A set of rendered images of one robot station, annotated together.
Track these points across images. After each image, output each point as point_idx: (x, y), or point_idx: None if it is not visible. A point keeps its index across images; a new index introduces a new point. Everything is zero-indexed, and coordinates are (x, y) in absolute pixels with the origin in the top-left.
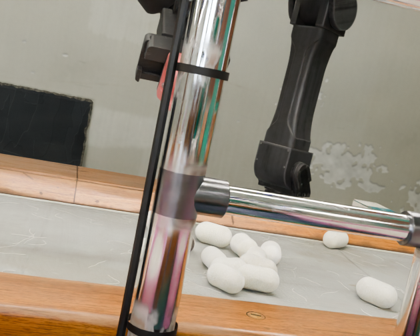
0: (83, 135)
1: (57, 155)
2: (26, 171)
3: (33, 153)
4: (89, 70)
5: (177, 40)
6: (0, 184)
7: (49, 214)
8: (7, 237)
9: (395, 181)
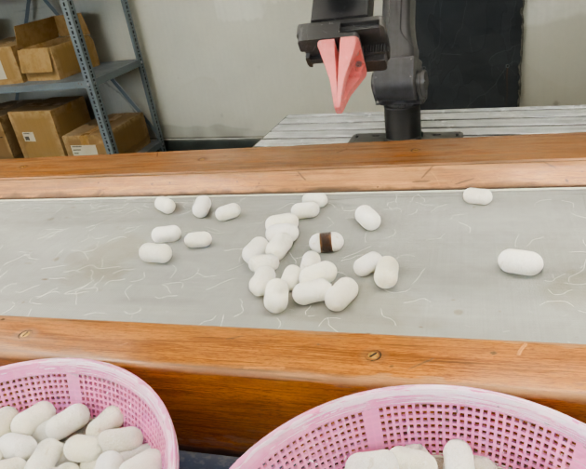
0: (519, 18)
1: (495, 46)
2: (546, 159)
3: (470, 48)
4: None
5: None
6: (526, 179)
7: None
8: (570, 259)
9: None
